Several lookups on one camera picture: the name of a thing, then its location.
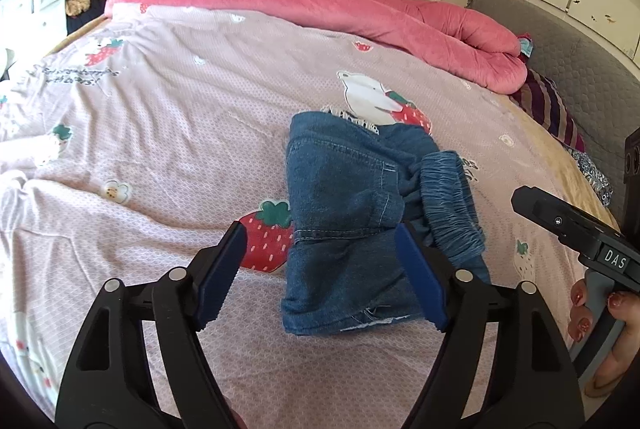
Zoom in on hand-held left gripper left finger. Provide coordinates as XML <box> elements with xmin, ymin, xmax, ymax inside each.
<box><xmin>54</xmin><ymin>220</ymin><xmax>248</xmax><ymax>429</ymax></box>

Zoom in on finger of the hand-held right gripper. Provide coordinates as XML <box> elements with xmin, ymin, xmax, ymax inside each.
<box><xmin>510</xmin><ymin>186</ymin><xmax>626</xmax><ymax>260</ymax></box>

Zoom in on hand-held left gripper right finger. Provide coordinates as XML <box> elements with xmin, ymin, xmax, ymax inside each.
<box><xmin>394</xmin><ymin>221</ymin><xmax>587</xmax><ymax>429</ymax></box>

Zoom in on blue denim pants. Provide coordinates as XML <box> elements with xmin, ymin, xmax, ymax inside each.
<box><xmin>280</xmin><ymin>109</ymin><xmax>493</xmax><ymax>337</ymax></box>

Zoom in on person's right hand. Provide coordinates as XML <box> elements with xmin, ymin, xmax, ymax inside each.
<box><xmin>566</xmin><ymin>278</ymin><xmax>640</xmax><ymax>397</ymax></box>

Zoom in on blue floral pillow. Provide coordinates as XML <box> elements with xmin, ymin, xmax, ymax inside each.
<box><xmin>572</xmin><ymin>148</ymin><xmax>615</xmax><ymax>207</ymax></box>

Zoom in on beige bed sheet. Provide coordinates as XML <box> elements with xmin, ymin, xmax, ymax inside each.
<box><xmin>492</xmin><ymin>93</ymin><xmax>621</xmax><ymax>230</ymax></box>

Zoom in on striped pillow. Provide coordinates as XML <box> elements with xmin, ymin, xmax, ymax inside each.
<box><xmin>510</xmin><ymin>68</ymin><xmax>586</xmax><ymax>152</ymax></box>

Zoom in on pink strawberry printed blanket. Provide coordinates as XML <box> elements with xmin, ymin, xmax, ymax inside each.
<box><xmin>0</xmin><ymin>2</ymin><xmax>621</xmax><ymax>429</ymax></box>

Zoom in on grey padded headboard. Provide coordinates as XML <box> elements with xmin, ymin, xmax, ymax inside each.
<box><xmin>467</xmin><ymin>0</ymin><xmax>640</xmax><ymax>235</ymax></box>

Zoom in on brown crumpled cloth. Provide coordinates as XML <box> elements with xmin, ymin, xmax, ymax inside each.
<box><xmin>66</xmin><ymin>0</ymin><xmax>109</xmax><ymax>18</ymax></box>

